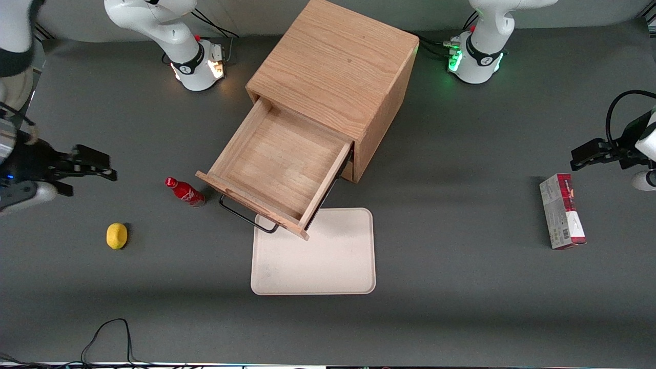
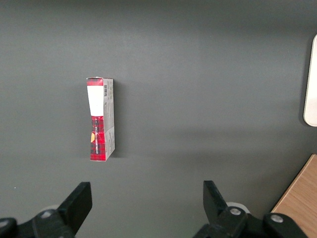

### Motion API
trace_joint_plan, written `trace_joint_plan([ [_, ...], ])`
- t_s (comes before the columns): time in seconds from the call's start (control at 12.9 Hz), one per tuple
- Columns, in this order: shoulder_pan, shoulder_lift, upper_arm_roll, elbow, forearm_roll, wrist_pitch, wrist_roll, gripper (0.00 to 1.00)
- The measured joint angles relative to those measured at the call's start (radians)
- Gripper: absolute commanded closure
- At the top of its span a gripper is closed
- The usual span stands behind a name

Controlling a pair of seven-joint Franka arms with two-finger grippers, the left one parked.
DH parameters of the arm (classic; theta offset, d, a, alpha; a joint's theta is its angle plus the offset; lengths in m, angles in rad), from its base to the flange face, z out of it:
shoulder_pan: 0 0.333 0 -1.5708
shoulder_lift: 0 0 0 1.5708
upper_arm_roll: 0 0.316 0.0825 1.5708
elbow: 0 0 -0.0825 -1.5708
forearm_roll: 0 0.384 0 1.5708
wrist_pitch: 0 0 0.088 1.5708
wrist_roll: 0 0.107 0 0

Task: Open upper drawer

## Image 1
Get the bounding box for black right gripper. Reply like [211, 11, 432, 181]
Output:
[3, 139, 117, 197]

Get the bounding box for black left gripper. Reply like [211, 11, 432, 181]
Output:
[570, 112, 654, 171]

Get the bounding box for black metal drawer handle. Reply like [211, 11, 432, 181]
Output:
[219, 194, 280, 235]

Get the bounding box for oak wooden drawer cabinet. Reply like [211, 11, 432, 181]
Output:
[245, 0, 421, 184]

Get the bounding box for yellow lemon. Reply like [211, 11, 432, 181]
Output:
[106, 222, 128, 251]

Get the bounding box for red plaid cardboard box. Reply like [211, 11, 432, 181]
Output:
[539, 173, 587, 251]

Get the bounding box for red cola bottle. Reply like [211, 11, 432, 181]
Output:
[165, 177, 206, 208]

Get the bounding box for cream rectangular tray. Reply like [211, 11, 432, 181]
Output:
[250, 208, 376, 296]

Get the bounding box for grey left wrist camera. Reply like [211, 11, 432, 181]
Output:
[631, 170, 656, 192]

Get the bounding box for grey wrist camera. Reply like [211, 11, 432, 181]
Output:
[631, 170, 656, 192]
[0, 180, 57, 215]

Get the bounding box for black left wrist cable loop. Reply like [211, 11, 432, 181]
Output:
[605, 90, 656, 147]

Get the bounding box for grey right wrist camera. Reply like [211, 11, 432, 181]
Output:
[0, 180, 57, 215]

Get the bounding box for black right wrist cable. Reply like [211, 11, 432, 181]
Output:
[0, 101, 40, 145]

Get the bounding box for thin black looped table cable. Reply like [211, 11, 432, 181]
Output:
[0, 318, 154, 367]

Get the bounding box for black right arm base cables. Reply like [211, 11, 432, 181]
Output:
[192, 9, 242, 65]

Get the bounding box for black arm base cables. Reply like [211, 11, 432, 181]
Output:
[410, 10, 478, 60]
[192, 9, 242, 65]

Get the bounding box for black left arm base cables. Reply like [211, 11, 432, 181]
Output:
[410, 10, 478, 60]

